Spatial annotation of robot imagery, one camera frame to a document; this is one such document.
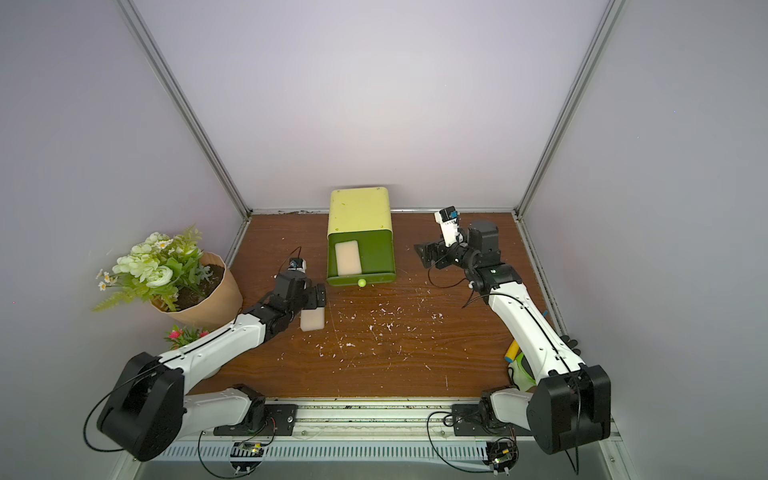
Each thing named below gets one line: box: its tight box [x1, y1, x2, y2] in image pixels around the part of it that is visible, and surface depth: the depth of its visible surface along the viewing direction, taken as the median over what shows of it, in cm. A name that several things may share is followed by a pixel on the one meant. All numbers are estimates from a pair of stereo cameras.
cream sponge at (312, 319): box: [300, 307, 325, 332], surface depth 90 cm
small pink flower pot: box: [164, 325, 209, 350], surface depth 71 cm
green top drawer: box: [327, 230, 397, 287], surface depth 89 cm
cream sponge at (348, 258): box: [335, 240, 362, 276], surface depth 89 cm
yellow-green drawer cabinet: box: [327, 229, 397, 287], surface depth 89 cm
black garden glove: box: [508, 352, 537, 392], surface depth 81 cm
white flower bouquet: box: [92, 226, 212, 313], surface depth 68 cm
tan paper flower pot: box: [151, 252, 243, 330], surface depth 80 cm
